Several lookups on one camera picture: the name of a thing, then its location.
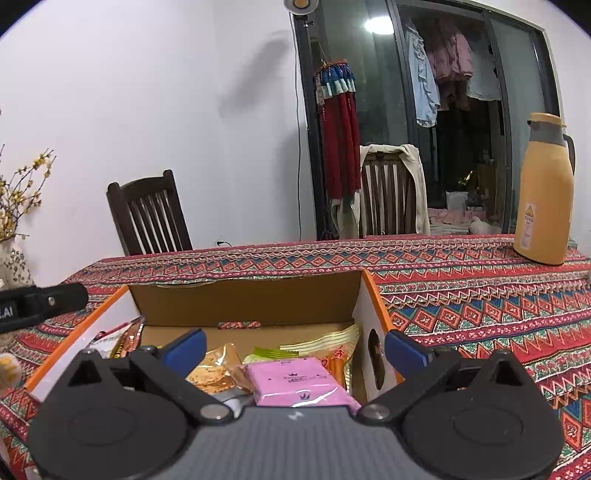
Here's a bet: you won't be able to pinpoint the red hanging tassel decoration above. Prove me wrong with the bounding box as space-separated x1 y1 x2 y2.
314 60 363 201

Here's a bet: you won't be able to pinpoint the dark sliding door frame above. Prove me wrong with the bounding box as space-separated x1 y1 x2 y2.
288 0 575 241

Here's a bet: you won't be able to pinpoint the yellow thermos jug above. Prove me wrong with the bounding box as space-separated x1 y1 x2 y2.
512 112 577 266

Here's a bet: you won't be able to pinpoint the light blue hanging shirt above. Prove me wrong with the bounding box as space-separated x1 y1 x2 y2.
404 21 441 127

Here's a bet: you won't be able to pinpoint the small white plastic container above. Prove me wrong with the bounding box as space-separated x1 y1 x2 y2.
445 191 469 215

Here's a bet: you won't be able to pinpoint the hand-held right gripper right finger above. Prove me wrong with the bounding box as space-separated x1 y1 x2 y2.
358 329 527 426

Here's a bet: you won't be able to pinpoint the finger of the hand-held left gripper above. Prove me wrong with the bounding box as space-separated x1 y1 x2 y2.
25 283 89 319

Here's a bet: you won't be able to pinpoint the floral ceramic vase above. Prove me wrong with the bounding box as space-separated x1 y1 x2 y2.
0 237 35 291

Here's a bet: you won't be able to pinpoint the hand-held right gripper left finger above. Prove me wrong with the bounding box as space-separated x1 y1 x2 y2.
67 329 235 425

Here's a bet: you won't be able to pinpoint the pink snack packet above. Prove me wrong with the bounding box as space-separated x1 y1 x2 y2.
244 357 362 409

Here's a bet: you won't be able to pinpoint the orange cardboard box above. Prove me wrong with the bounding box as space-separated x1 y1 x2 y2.
23 269 409 416

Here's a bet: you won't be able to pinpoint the chair with draped cloth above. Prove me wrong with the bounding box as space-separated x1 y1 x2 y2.
330 144 431 238

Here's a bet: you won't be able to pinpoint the pile of mixed snack packets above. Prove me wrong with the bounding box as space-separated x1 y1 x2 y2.
90 318 361 407

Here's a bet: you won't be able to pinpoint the white lace hanging garment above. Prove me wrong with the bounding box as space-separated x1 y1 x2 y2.
466 41 504 102

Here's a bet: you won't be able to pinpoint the green white snack packet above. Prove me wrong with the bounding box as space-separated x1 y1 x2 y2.
242 346 305 365

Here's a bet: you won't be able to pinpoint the pink hanging garment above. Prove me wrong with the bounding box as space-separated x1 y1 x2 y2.
425 21 474 81

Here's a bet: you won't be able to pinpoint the yellow flower branches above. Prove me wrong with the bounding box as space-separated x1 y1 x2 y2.
0 143 56 243

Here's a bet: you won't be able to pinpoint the brown wooden chair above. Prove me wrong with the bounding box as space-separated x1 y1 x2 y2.
359 152 416 237

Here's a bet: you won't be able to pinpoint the dark wooden chair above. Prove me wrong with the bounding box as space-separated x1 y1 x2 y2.
106 169 194 257

